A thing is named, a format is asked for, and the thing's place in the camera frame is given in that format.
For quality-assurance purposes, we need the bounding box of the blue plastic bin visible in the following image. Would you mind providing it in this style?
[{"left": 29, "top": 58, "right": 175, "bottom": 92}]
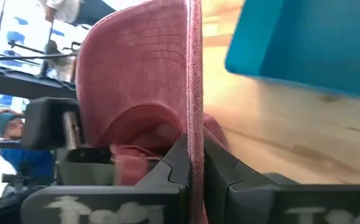
[{"left": 224, "top": 0, "right": 360, "bottom": 100}]

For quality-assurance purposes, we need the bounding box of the person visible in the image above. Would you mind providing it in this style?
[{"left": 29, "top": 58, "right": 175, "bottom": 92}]
[
  {"left": 0, "top": 108, "right": 56, "bottom": 187},
  {"left": 38, "top": 0, "right": 117, "bottom": 27}
]

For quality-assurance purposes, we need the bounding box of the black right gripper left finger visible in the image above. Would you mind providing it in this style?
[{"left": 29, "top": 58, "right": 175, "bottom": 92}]
[{"left": 21, "top": 133, "right": 190, "bottom": 224}]

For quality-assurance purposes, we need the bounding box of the faded red cap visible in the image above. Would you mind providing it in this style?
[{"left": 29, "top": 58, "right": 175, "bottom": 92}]
[{"left": 75, "top": 0, "right": 230, "bottom": 224}]

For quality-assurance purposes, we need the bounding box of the black aluminium table frame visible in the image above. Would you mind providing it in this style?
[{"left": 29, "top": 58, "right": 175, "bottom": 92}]
[{"left": 0, "top": 60, "right": 77, "bottom": 100}]

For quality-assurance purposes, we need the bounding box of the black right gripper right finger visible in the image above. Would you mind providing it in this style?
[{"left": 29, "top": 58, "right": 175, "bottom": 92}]
[{"left": 203, "top": 129, "right": 360, "bottom": 224}]

